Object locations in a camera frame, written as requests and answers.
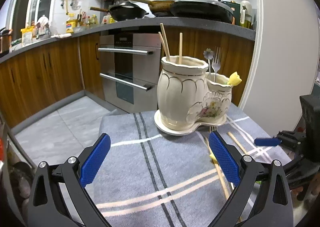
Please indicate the dark green kettle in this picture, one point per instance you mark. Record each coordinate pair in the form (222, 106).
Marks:
(232, 7)

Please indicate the cream ceramic utensil holder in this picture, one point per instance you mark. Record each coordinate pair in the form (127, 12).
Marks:
(175, 97)

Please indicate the dark red cooker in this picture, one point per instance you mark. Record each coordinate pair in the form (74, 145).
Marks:
(5, 39)

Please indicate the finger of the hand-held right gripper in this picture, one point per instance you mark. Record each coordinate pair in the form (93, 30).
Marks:
(297, 173)
(265, 141)

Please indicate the row of condiment bottles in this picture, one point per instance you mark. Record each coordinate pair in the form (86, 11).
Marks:
(87, 21)

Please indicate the wooden base cabinet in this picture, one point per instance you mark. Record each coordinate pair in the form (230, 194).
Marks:
(232, 52)

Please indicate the metal fork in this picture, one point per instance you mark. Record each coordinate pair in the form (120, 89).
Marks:
(213, 130)
(216, 63)

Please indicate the grey plaid tablecloth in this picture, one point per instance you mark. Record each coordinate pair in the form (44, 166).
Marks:
(130, 162)

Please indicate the grey plastic bag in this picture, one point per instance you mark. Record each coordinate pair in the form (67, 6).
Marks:
(21, 179)

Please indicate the yellow bag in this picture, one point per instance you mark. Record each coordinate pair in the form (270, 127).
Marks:
(27, 36)

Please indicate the metal spoon with flower end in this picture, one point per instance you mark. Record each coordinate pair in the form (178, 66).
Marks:
(208, 54)

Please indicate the white rag on faucet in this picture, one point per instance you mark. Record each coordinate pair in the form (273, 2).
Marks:
(43, 22)

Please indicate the wooden base cabinets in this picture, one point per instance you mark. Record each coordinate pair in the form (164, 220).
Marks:
(37, 79)

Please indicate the stainless steel oven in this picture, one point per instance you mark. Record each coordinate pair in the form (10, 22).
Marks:
(130, 67)

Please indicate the white bottle with red label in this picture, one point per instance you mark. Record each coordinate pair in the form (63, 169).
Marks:
(106, 19)

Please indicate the white cloth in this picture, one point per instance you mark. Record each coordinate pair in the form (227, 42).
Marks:
(61, 35)

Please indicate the black pan with grey lid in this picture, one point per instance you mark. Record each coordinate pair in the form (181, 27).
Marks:
(200, 9)

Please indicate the green utensil with yellow tulip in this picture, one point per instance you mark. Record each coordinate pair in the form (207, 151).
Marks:
(213, 158)
(235, 79)

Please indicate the white jug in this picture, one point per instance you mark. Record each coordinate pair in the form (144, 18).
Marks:
(245, 7)

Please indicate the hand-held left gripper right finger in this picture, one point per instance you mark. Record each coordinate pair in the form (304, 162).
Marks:
(223, 157)

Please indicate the yellow oil bottle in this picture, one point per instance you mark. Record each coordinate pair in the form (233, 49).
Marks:
(70, 26)

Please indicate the grey kitchen countertop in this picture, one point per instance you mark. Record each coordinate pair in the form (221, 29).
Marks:
(175, 21)

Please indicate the person's right hand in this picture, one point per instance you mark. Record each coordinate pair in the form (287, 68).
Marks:
(313, 187)

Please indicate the black wok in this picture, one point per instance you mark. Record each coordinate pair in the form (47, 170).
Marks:
(127, 13)

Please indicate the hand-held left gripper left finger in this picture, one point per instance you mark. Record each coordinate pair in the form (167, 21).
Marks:
(96, 157)

